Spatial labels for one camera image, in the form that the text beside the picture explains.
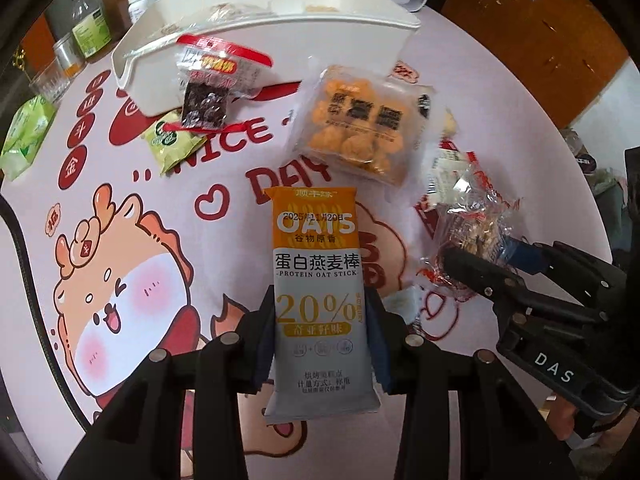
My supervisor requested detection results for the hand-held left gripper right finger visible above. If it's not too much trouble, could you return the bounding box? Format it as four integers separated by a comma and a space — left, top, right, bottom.
366, 286, 556, 480

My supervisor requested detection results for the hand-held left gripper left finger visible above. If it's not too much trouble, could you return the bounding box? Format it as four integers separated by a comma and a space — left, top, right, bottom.
85, 285, 279, 480

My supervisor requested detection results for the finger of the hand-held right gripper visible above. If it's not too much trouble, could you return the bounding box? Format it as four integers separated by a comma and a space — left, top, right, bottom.
442, 246, 611, 323
505, 239, 627, 307

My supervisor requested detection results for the clear nut candy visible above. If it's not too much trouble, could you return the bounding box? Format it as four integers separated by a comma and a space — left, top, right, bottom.
417, 160, 526, 301

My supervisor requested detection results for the white orange oat bar packet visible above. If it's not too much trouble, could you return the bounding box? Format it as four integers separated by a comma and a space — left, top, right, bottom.
262, 186, 383, 423

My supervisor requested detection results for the white plastic bin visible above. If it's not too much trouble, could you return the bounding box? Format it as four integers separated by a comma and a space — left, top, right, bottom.
111, 0, 421, 116

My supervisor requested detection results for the red white labelled packet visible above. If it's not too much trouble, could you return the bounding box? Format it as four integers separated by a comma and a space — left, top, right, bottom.
412, 142, 481, 241

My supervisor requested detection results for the yellow cracker packet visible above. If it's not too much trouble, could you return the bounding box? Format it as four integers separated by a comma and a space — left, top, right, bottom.
440, 107, 459, 141

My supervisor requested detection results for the orange puff snack packet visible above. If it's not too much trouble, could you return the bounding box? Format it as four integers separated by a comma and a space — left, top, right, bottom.
292, 65, 436, 188

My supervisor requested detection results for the small green snack packet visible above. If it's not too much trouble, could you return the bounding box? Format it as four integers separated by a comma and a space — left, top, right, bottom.
142, 110, 201, 176

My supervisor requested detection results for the wooden cabinet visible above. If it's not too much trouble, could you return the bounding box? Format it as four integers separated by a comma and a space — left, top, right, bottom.
440, 0, 631, 131

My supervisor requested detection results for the red topped dark snack packet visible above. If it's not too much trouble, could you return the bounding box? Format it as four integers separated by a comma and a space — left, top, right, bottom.
175, 34, 275, 131

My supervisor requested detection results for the green tissue pack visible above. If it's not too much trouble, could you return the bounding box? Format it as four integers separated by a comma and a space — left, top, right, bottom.
0, 95, 58, 183

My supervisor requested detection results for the clear glass cup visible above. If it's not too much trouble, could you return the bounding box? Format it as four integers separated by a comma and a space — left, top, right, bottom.
27, 57, 76, 103

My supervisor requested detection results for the small glass jar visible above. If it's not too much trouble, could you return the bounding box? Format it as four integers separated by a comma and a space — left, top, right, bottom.
52, 35, 86, 76

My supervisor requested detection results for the green label oil bottle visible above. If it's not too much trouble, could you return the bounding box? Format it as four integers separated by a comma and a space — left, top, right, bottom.
70, 0, 113, 58

